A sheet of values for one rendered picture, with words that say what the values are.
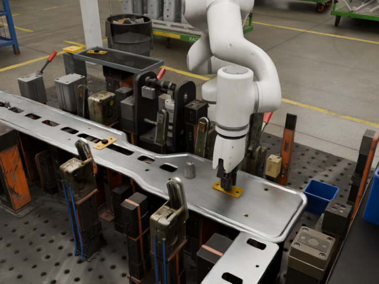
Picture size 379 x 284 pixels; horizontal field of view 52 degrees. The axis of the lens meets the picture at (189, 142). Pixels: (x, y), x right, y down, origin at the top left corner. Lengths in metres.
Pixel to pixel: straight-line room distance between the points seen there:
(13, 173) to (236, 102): 0.90
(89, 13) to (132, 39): 1.17
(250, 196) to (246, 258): 0.23
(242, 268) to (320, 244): 0.17
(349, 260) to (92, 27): 4.67
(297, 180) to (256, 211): 0.68
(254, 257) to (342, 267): 0.18
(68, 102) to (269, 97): 0.90
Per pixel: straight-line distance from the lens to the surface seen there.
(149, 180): 1.13
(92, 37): 5.26
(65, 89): 1.58
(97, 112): 1.48
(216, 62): 1.60
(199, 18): 1.29
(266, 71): 0.97
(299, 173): 1.76
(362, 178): 1.09
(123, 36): 4.16
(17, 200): 1.58
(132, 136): 1.48
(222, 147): 0.97
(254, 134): 1.15
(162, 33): 5.58
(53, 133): 1.44
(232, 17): 1.03
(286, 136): 1.11
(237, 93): 0.90
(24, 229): 1.52
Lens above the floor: 1.66
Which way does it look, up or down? 30 degrees down
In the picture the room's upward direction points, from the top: straight up
